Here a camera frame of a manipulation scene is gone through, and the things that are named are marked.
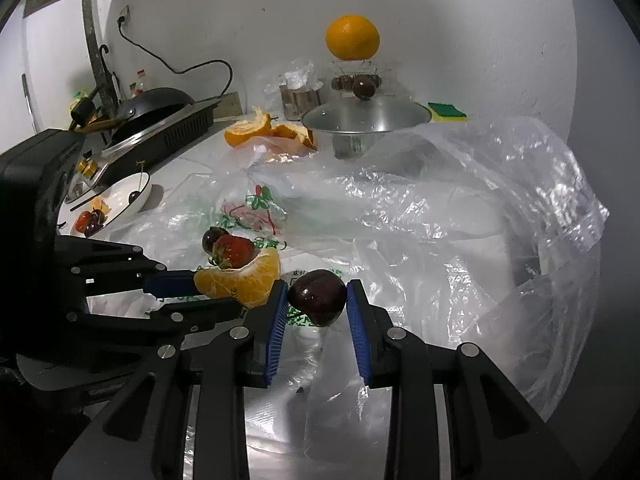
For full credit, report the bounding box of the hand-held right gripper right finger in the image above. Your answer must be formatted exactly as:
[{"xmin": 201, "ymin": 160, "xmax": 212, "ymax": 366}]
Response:
[{"xmin": 346, "ymin": 280, "xmax": 586, "ymax": 480}]

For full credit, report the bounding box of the large clear plastic bag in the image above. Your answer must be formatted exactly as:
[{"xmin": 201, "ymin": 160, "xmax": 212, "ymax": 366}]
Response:
[{"xmin": 107, "ymin": 115, "xmax": 611, "ymax": 480}]

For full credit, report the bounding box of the black wok with wooden handle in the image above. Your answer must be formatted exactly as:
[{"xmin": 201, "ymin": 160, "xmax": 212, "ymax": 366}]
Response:
[{"xmin": 75, "ymin": 87, "xmax": 196, "ymax": 133}]

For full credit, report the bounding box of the whole orange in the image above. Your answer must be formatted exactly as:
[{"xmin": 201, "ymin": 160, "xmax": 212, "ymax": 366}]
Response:
[{"xmin": 326, "ymin": 15, "xmax": 381, "ymax": 62}]

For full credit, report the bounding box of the grey vertical pipe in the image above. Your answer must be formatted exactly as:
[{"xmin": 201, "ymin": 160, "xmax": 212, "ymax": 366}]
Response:
[{"xmin": 81, "ymin": 0, "xmax": 118, "ymax": 106}]

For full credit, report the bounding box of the wooden board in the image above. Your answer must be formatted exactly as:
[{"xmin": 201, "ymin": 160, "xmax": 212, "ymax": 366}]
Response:
[{"xmin": 212, "ymin": 91, "xmax": 246, "ymax": 122}]

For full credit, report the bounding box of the black induction cooker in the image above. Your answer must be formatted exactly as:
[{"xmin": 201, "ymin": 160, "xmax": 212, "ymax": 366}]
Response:
[{"xmin": 75, "ymin": 99, "xmax": 223, "ymax": 188}]

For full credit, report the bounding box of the clear plastic container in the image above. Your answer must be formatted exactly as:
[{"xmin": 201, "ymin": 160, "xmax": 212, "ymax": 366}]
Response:
[{"xmin": 327, "ymin": 60, "xmax": 396, "ymax": 93}]

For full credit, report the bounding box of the large orange segment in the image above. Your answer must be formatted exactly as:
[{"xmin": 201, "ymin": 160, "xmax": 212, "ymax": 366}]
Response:
[{"xmin": 193, "ymin": 247, "xmax": 282, "ymax": 309}]

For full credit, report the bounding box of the white round plate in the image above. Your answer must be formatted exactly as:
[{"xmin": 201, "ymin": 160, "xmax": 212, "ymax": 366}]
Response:
[{"xmin": 70, "ymin": 172, "xmax": 153, "ymax": 238}]

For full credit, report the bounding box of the small steel lid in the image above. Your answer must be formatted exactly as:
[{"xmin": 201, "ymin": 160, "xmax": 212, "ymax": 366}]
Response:
[{"xmin": 65, "ymin": 180, "xmax": 96, "ymax": 203}]

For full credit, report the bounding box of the green and yellow sponge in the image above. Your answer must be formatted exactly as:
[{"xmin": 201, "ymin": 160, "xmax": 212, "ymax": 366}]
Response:
[{"xmin": 426, "ymin": 101, "xmax": 469, "ymax": 124}]

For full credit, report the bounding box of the small clear plastic bag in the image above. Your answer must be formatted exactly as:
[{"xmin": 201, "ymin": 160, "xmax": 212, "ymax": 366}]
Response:
[{"xmin": 257, "ymin": 57, "xmax": 331, "ymax": 121}]

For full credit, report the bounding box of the dark red cherry with stem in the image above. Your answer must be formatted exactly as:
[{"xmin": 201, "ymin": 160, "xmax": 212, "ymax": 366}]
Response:
[{"xmin": 128, "ymin": 160, "xmax": 150, "ymax": 206}]

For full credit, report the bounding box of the steel cup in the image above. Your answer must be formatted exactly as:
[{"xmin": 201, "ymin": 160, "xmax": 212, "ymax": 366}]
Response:
[{"xmin": 279, "ymin": 82, "xmax": 323, "ymax": 121}]

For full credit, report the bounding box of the orange peel with pulp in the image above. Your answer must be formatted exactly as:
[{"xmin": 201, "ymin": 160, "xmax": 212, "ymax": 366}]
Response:
[{"xmin": 223, "ymin": 106, "xmax": 273, "ymax": 148}]

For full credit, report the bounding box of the black power cable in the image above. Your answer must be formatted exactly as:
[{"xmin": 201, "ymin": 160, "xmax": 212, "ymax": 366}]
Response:
[{"xmin": 117, "ymin": 22, "xmax": 234, "ymax": 98}]

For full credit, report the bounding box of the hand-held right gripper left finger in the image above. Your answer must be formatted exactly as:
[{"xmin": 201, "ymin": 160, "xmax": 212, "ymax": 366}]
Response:
[{"xmin": 52, "ymin": 280, "xmax": 290, "ymax": 480}]

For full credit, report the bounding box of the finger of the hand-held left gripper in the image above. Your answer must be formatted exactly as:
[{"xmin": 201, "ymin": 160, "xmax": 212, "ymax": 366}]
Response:
[
  {"xmin": 67, "ymin": 296, "xmax": 251, "ymax": 336},
  {"xmin": 52, "ymin": 236, "xmax": 201, "ymax": 298}
]

